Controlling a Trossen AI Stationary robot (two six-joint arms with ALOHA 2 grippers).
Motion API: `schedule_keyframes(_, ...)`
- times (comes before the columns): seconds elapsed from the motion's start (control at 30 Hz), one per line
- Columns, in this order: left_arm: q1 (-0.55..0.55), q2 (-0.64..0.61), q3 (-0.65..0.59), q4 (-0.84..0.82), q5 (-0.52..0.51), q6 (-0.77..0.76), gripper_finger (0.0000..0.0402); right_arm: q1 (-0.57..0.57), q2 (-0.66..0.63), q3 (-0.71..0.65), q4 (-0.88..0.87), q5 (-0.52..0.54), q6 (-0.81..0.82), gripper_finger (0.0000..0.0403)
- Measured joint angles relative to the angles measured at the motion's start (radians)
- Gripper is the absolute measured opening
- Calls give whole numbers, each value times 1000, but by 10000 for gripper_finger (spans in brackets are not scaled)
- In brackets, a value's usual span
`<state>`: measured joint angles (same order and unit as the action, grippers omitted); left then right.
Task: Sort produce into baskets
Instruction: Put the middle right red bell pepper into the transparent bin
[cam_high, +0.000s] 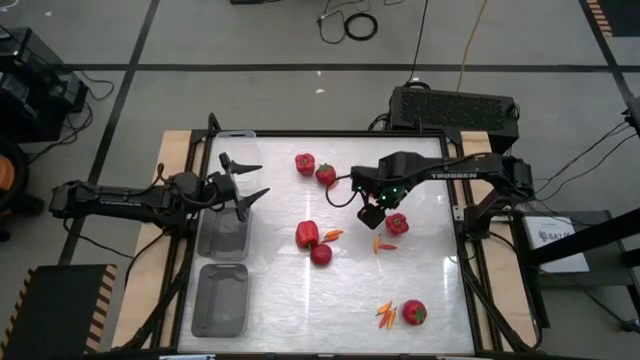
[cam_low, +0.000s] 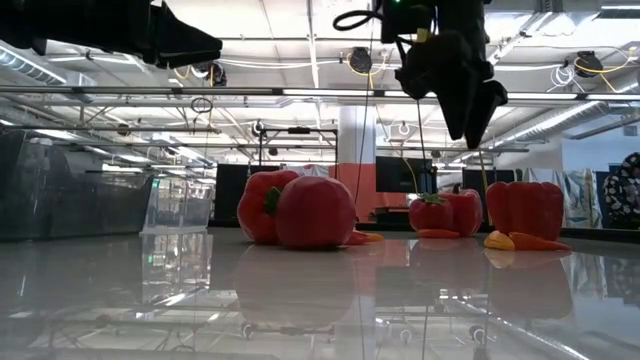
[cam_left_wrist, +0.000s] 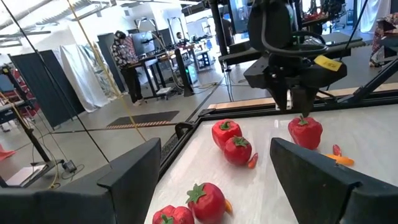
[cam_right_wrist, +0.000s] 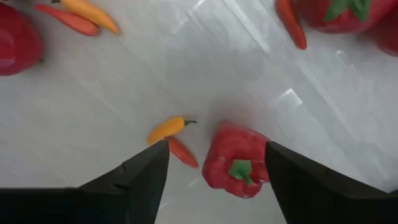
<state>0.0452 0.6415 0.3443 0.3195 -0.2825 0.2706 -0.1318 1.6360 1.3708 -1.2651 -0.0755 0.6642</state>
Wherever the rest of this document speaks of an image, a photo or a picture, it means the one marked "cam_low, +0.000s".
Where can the black monitor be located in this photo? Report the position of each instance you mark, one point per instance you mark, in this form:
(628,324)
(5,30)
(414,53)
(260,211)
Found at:
(404,175)
(227,190)
(500,175)

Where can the strawberry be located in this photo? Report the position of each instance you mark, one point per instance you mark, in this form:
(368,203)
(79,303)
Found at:
(430,215)
(315,212)

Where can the black gantry frame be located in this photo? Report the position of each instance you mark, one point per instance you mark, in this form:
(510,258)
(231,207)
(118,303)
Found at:
(299,130)

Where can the grey translucent plastic bin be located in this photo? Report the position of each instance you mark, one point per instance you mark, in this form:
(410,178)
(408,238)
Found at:
(30,200)
(120,205)

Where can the colourful hanging cloth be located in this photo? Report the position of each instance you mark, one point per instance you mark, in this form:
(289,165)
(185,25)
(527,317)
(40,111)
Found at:
(575,197)

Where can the person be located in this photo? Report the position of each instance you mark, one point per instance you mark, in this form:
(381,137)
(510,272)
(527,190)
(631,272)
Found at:
(622,192)

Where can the red bell pepper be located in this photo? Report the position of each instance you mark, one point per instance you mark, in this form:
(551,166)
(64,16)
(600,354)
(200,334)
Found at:
(467,210)
(525,210)
(255,210)

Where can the white orange pillar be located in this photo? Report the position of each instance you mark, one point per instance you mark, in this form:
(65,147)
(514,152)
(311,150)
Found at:
(357,150)

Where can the horizontal light bar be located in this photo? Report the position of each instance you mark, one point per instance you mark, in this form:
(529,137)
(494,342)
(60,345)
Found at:
(325,92)

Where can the silver ventilation duct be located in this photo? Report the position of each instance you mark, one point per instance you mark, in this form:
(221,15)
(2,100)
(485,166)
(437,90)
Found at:
(30,65)
(565,122)

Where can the clear plastic bin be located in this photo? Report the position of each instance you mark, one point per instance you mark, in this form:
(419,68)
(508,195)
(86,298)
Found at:
(175,210)

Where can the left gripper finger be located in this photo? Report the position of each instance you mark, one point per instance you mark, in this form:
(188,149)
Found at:
(180,40)

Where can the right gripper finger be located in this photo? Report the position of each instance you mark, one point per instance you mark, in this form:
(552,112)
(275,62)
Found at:
(487,110)
(455,117)

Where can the orange chili pepper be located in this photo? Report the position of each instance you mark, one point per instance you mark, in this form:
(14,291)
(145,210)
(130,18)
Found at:
(499,241)
(376,237)

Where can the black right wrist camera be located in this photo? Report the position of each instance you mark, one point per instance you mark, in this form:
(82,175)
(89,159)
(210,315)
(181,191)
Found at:
(405,22)

